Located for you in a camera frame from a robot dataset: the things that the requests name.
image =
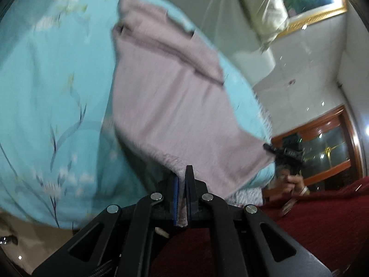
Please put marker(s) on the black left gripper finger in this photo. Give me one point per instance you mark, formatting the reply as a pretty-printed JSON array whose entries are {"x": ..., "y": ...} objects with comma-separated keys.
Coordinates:
[{"x": 272, "y": 149}]

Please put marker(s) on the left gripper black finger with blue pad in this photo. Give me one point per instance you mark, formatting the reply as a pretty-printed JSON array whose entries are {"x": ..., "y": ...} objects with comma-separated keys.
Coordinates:
[
  {"x": 194, "y": 189},
  {"x": 169, "y": 189}
]

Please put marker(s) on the mauve knitted sweater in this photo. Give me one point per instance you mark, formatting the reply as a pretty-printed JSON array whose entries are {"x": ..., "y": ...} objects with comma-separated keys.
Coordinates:
[{"x": 170, "y": 104}]

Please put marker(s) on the red sleeve green cuff forearm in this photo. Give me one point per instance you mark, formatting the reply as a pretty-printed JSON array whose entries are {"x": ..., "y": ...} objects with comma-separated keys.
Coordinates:
[{"x": 332, "y": 225}]

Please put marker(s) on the person's right hand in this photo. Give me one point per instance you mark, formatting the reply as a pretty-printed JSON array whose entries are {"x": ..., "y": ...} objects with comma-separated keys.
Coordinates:
[{"x": 290, "y": 185}]

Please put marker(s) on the wooden glass cabinet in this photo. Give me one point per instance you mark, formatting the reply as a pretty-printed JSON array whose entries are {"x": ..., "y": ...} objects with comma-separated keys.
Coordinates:
[{"x": 332, "y": 151}]

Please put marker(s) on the light blue floral bedsheet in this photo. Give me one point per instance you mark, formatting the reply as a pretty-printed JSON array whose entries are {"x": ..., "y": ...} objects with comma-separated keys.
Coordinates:
[{"x": 62, "y": 161}]

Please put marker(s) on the cream satin pillow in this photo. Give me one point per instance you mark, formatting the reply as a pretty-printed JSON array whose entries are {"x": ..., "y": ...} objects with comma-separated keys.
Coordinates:
[{"x": 268, "y": 18}]

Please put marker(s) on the grey striped quilt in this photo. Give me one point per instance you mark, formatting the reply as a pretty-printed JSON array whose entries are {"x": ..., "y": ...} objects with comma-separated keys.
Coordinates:
[{"x": 226, "y": 24}]

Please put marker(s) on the gold framed landscape painting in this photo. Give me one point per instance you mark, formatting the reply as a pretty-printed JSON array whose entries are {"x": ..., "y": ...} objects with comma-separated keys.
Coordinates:
[{"x": 303, "y": 13}]

